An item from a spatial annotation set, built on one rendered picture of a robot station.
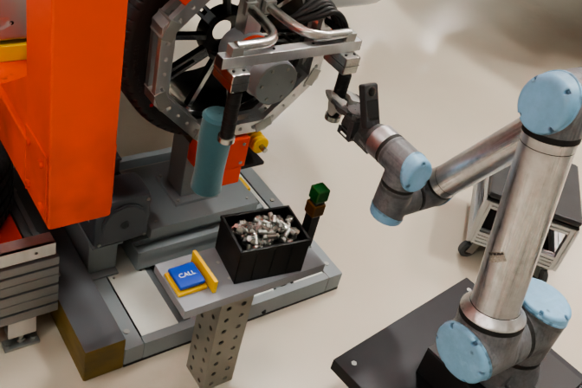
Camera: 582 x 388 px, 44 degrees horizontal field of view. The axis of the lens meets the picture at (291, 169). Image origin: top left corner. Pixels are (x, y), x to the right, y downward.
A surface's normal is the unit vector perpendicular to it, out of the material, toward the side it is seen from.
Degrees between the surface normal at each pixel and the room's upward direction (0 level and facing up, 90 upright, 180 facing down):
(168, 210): 0
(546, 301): 7
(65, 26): 90
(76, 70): 90
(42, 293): 90
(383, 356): 0
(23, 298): 90
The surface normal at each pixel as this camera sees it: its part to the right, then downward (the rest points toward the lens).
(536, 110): -0.78, 0.06
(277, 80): 0.54, 0.60
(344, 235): 0.21, -0.78
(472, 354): -0.82, 0.25
